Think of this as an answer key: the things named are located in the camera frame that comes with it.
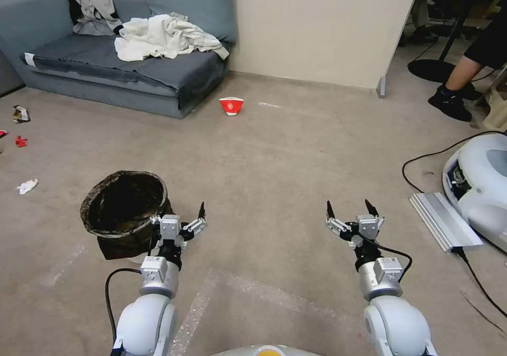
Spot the black round stand base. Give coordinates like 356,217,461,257
407,0,476,82

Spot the white rounded machine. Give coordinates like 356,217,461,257
442,132,507,255

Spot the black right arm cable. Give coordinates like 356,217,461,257
354,235,413,282

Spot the grey and white jacket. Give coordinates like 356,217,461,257
64,0,125,36

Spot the white robot front shell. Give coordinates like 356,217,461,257
215,344,306,356

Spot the crumpled white tissue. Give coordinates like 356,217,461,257
16,178,40,195

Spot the silver aluminium rail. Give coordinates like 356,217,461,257
408,191,484,253

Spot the crumpled white cloth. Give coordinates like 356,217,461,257
114,12,225,62

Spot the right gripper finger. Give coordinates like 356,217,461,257
364,199,386,228
325,200,351,239

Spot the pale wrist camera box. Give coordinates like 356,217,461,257
159,214,182,241
355,214,382,239

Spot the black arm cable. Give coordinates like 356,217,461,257
354,235,413,282
104,268,143,339

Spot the red and white paper cup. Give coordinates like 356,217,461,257
218,97,245,117

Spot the crumpled brown snack wrapper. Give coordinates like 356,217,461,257
12,105,32,124

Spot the grey blue sofa cushion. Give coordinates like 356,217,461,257
137,0,238,44

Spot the grey blue sofa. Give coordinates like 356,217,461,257
0,0,238,120

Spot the trash can with black bag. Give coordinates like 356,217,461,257
80,170,176,264

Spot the beige bag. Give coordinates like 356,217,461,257
480,65,507,133

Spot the person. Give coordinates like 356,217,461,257
427,18,507,123

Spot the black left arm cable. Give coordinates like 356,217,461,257
104,268,143,339

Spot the black floor cable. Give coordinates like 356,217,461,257
402,130,507,318

